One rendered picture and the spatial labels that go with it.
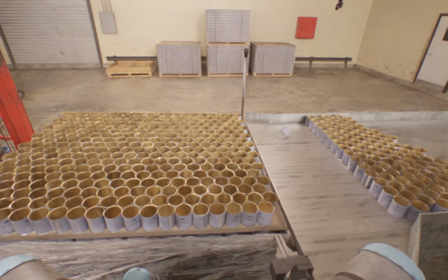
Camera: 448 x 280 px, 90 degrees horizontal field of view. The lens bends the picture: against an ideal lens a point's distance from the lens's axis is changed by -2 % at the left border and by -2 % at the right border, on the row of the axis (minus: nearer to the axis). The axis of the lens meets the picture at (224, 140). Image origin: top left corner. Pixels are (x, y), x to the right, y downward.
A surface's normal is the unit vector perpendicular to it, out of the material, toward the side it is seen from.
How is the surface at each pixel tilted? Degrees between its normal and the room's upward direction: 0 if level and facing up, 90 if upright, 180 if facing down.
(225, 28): 91
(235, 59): 92
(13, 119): 90
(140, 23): 90
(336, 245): 0
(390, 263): 0
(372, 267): 14
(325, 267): 0
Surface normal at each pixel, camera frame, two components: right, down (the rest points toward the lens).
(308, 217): 0.02, -0.88
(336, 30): 0.10, 0.48
